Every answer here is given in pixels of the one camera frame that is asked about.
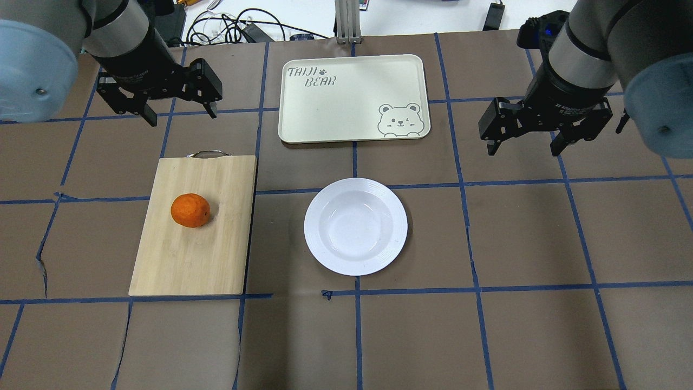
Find white round plate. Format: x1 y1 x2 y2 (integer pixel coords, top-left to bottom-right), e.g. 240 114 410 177
303 178 409 276

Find tangled black cables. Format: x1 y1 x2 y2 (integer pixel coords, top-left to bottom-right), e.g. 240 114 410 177
186 8 331 46

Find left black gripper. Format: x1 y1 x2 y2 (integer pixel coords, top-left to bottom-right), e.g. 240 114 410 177
97 58 223 127

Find bamboo cutting board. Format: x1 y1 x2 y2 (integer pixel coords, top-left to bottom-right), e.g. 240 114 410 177
128 155 257 297

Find orange fruit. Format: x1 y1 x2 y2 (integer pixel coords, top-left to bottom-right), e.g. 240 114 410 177
170 193 211 228

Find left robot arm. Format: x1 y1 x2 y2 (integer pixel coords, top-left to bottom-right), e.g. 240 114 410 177
1 1 223 126

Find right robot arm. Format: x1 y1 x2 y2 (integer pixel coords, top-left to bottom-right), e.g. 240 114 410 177
478 1 692 159

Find cream bear tray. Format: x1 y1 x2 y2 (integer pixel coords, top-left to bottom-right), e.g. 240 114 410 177
278 54 431 144

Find aluminium frame post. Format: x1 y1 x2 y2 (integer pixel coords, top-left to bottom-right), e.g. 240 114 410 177
335 0 362 45

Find black power adapter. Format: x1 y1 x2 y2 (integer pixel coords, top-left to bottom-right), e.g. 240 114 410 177
482 1 505 30

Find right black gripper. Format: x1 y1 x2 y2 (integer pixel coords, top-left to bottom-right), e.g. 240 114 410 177
478 97 614 157

